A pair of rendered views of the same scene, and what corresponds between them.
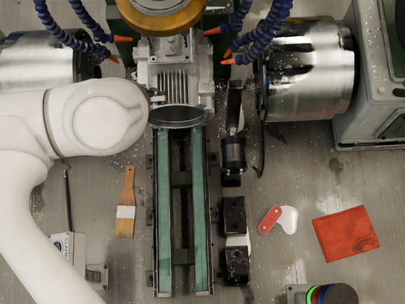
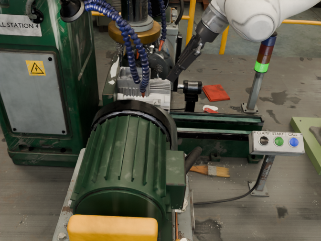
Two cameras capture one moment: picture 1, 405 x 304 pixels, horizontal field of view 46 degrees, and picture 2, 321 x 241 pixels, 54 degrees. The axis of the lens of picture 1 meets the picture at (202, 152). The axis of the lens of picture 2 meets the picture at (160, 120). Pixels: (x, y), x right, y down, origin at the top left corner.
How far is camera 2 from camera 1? 1.28 m
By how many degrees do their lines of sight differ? 55
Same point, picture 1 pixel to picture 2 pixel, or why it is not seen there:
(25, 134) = not seen: outside the picture
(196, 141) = (175, 116)
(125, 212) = (212, 170)
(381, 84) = (171, 26)
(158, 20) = (155, 26)
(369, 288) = (239, 90)
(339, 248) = (223, 94)
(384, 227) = (210, 82)
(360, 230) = (213, 88)
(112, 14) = (110, 91)
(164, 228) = (229, 132)
